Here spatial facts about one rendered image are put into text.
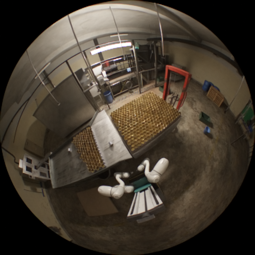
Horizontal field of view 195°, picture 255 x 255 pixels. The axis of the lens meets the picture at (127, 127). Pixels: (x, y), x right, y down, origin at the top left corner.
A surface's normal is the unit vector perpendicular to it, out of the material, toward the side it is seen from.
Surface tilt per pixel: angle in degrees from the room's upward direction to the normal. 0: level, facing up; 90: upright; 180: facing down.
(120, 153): 0
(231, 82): 90
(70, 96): 90
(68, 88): 90
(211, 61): 90
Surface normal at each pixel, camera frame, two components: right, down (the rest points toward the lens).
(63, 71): 0.50, 0.69
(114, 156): -0.18, -0.52
